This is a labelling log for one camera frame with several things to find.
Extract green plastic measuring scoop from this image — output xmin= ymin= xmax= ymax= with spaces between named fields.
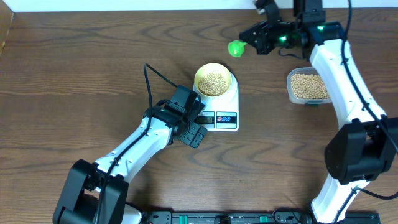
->
xmin=228 ymin=40 xmax=246 ymax=58

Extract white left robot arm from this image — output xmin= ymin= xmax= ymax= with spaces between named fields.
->
xmin=52 ymin=118 xmax=207 ymax=223

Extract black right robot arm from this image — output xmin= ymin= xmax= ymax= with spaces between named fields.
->
xmin=239 ymin=0 xmax=397 ymax=223

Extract white digital kitchen scale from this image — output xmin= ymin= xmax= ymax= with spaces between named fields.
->
xmin=193 ymin=71 xmax=239 ymax=132

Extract soybeans in yellow bowl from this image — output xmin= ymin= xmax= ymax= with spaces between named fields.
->
xmin=198 ymin=73 xmax=228 ymax=96

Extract yellow plastic bowl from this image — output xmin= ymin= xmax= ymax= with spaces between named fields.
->
xmin=194 ymin=63 xmax=232 ymax=96

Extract clear plastic container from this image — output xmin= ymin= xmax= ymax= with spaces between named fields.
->
xmin=287 ymin=67 xmax=331 ymax=105

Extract pile of soybeans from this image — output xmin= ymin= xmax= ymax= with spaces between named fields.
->
xmin=290 ymin=73 xmax=330 ymax=100

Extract green label under container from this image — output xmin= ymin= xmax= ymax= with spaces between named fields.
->
xmin=305 ymin=104 xmax=320 ymax=107

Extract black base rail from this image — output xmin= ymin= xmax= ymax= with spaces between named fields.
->
xmin=136 ymin=210 xmax=382 ymax=224

